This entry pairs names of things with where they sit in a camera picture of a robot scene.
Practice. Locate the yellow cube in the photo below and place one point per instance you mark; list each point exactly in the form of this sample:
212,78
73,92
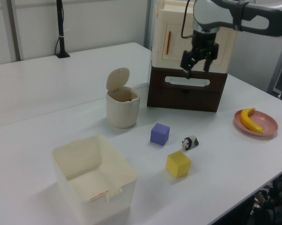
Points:
178,165

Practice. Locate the cream plastic storage bin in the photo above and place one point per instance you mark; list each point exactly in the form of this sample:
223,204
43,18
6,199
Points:
94,178

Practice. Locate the black white panda figurine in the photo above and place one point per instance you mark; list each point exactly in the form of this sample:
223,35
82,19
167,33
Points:
189,143

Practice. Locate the black pole stand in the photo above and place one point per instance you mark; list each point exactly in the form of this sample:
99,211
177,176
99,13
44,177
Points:
60,28

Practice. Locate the purple cube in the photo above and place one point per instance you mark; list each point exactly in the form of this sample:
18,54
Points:
159,134

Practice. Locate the pink plate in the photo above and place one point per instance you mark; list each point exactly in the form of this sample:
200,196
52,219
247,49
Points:
265,124

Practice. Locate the cream trash can with lid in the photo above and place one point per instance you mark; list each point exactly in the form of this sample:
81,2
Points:
122,110

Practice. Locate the dark brown wooden drawer box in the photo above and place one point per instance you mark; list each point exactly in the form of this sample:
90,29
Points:
185,96

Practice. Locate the cream toy cabinet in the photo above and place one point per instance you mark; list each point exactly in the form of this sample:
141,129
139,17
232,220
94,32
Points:
173,42

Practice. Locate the yellow banana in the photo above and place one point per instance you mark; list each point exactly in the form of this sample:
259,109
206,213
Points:
247,120

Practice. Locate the white grey Franka robot arm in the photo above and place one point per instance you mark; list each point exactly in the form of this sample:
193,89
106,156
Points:
253,16

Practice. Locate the black netted chair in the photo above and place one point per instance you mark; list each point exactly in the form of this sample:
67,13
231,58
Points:
275,201

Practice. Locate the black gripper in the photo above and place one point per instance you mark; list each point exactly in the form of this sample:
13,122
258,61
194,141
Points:
203,39

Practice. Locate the orange flat piece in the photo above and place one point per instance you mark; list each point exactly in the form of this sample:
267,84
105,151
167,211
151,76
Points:
99,195

